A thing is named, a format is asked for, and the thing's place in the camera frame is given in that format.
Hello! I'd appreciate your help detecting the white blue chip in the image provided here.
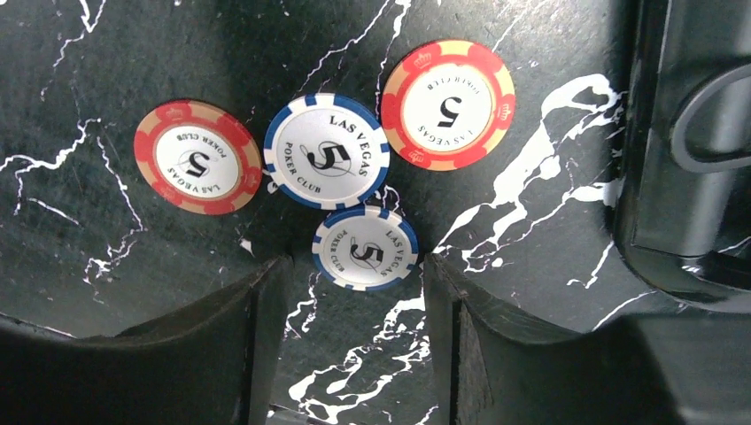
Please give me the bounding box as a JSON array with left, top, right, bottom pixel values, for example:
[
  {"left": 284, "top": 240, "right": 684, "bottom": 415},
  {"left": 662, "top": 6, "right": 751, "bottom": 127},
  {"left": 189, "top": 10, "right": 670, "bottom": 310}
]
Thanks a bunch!
[
  {"left": 263, "top": 93, "right": 391, "bottom": 211},
  {"left": 311, "top": 205, "right": 419, "bottom": 291}
]

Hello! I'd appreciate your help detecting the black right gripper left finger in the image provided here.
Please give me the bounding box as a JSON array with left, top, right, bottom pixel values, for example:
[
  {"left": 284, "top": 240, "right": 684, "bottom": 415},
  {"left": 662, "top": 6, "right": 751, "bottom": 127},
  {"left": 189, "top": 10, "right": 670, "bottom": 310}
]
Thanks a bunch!
[{"left": 1, "top": 255, "right": 293, "bottom": 424}]

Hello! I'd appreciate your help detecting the black poker chip case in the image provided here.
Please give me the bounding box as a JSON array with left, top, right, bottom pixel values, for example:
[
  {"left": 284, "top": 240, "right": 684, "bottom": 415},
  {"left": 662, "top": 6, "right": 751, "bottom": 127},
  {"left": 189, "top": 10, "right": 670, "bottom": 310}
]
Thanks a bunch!
[{"left": 615, "top": 1, "right": 750, "bottom": 313}]

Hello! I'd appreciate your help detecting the red five chip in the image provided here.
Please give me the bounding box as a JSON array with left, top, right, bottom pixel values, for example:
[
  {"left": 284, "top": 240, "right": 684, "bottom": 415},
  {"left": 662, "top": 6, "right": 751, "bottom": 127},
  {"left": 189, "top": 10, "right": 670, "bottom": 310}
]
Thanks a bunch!
[
  {"left": 380, "top": 39, "right": 516, "bottom": 171},
  {"left": 134, "top": 99, "right": 263, "bottom": 215}
]

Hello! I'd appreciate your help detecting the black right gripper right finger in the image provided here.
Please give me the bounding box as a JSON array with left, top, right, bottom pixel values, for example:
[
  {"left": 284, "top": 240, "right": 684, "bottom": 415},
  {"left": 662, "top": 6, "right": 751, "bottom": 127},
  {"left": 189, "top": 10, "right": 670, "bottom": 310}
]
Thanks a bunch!
[{"left": 423, "top": 254, "right": 750, "bottom": 424}]

